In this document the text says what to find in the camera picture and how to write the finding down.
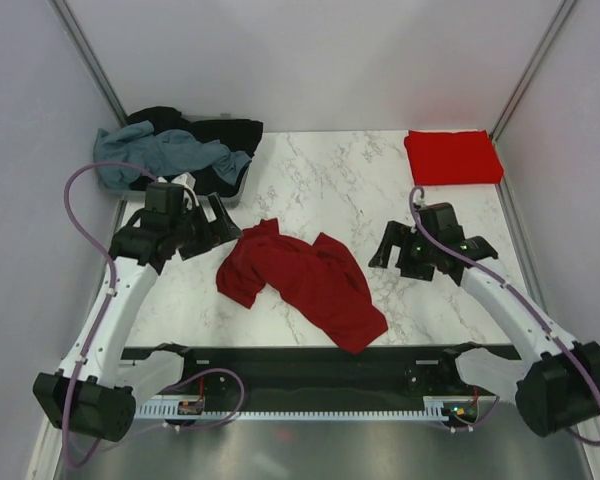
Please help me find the dark red t shirt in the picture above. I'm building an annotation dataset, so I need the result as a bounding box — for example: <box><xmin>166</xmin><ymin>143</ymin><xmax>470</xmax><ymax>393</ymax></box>
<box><xmin>216</xmin><ymin>218</ymin><xmax>388</xmax><ymax>354</ymax></box>

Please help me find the blue grey t shirt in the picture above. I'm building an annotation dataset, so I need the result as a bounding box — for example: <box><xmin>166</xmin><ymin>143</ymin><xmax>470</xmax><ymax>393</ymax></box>
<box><xmin>93</xmin><ymin>121</ymin><xmax>251</xmax><ymax>190</ymax></box>

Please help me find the right corner aluminium post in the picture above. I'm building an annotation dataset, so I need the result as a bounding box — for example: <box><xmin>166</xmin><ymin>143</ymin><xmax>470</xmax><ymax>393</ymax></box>
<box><xmin>489</xmin><ymin>0</ymin><xmax>580</xmax><ymax>144</ymax></box>

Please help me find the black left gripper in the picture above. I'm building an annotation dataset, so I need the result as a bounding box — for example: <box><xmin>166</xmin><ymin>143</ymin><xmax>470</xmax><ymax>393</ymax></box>
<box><xmin>169</xmin><ymin>193</ymin><xmax>241</xmax><ymax>261</ymax></box>

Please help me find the grey plastic laundry bin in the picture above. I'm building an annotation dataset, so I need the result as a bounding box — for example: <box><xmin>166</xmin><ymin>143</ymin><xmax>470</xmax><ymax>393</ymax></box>
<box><xmin>100</xmin><ymin>107</ymin><xmax>264</xmax><ymax>203</ymax></box>

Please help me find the folded bright red t shirt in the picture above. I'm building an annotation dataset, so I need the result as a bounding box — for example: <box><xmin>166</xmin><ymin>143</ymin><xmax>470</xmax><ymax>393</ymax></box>
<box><xmin>404</xmin><ymin>130</ymin><xmax>504</xmax><ymax>186</ymax></box>

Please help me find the black t shirt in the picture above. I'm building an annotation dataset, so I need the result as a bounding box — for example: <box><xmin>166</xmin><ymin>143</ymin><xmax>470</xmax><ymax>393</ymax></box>
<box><xmin>124</xmin><ymin>105</ymin><xmax>264</xmax><ymax>197</ymax></box>

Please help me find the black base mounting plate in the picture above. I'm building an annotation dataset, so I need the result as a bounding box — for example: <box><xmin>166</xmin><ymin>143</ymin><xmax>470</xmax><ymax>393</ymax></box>
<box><xmin>119</xmin><ymin>343</ymin><xmax>526</xmax><ymax>414</ymax></box>

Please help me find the left corner aluminium post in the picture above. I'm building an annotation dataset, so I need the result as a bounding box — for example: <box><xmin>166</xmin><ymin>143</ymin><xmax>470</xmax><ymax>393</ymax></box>
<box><xmin>49</xmin><ymin>0</ymin><xmax>127</xmax><ymax>125</ymax></box>

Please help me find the corner aluminium post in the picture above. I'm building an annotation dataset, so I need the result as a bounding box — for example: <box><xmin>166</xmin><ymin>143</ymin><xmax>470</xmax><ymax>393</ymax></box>
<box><xmin>489</xmin><ymin>0</ymin><xmax>580</xmax><ymax>144</ymax></box>
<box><xmin>49</xmin><ymin>0</ymin><xmax>127</xmax><ymax>125</ymax></box>

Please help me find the white slotted cable duct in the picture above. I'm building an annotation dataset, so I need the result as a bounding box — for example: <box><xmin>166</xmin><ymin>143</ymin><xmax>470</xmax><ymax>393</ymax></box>
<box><xmin>134</xmin><ymin>395</ymin><xmax>493</xmax><ymax>422</ymax></box>

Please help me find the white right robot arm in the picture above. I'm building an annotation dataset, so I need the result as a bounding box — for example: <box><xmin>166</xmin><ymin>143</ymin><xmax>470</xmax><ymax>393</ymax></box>
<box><xmin>369</xmin><ymin>203</ymin><xmax>600</xmax><ymax>447</ymax></box>

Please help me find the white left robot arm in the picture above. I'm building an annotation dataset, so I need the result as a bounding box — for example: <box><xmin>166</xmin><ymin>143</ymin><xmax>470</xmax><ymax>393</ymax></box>
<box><xmin>33</xmin><ymin>182</ymin><xmax>242</xmax><ymax>442</ymax></box>

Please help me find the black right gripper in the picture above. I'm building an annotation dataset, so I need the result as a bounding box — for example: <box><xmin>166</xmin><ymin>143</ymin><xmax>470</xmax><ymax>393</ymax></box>
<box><xmin>368</xmin><ymin>220</ymin><xmax>437</xmax><ymax>282</ymax></box>

